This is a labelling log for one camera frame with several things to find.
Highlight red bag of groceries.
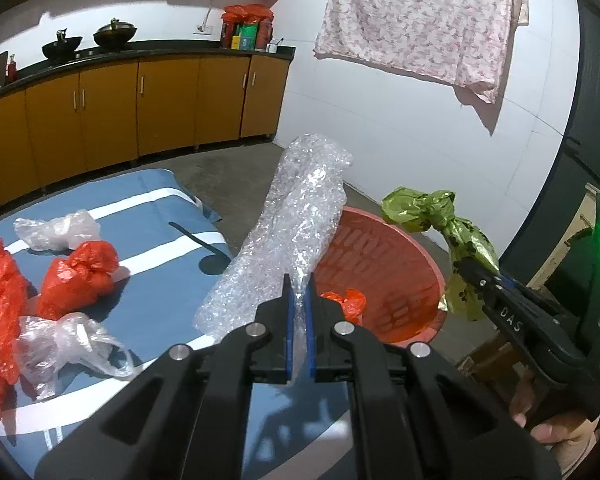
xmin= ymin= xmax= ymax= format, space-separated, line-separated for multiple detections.
xmin=221 ymin=4 xmax=275 ymax=51

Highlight dark grey door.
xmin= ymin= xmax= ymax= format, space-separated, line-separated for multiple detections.
xmin=500 ymin=0 xmax=600 ymax=311

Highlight clear bubble wrap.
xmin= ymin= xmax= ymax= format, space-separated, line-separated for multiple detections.
xmin=194 ymin=133 xmax=354 ymax=346

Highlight red plastic basket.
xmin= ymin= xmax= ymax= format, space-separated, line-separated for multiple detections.
xmin=307 ymin=205 xmax=449 ymax=347

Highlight wooden lower cabinets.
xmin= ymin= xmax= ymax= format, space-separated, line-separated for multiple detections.
xmin=0 ymin=52 xmax=293 ymax=216

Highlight blue white striped blanket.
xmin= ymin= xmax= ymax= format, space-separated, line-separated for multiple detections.
xmin=0 ymin=167 xmax=361 ymax=480

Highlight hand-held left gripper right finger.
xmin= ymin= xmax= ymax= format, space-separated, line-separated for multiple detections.
xmin=305 ymin=274 xmax=563 ymax=480

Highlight person's right hand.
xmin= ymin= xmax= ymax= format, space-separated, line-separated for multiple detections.
xmin=509 ymin=377 xmax=600 ymax=446

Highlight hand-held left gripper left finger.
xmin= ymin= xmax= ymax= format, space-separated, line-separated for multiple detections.
xmin=34 ymin=274 xmax=296 ymax=480

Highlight red plastic bag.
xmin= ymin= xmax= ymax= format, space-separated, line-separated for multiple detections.
xmin=0 ymin=238 xmax=31 ymax=426
xmin=36 ymin=240 xmax=121 ymax=322
xmin=319 ymin=288 xmax=368 ymax=327

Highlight clear plastic bag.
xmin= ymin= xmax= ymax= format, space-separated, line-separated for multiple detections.
xmin=16 ymin=311 xmax=137 ymax=402
xmin=13 ymin=209 xmax=102 ymax=252

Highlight light green plastic bag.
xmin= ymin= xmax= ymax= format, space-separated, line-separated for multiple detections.
xmin=381 ymin=186 xmax=502 ymax=322

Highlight cream wooden frame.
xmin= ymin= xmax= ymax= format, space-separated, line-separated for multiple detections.
xmin=527 ymin=182 xmax=600 ymax=293

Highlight pink floral cloth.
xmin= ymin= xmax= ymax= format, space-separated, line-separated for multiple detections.
xmin=312 ymin=0 xmax=530 ymax=106

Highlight white power cable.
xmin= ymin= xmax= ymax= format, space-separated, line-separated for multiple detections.
xmin=200 ymin=0 xmax=231 ymax=28

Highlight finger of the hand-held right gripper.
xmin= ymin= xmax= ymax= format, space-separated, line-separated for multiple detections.
xmin=457 ymin=261 xmax=578 ymax=323
xmin=452 ymin=272 xmax=546 ymax=356

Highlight black wok with lid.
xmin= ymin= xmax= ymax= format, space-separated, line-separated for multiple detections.
xmin=93 ymin=17 xmax=137 ymax=50

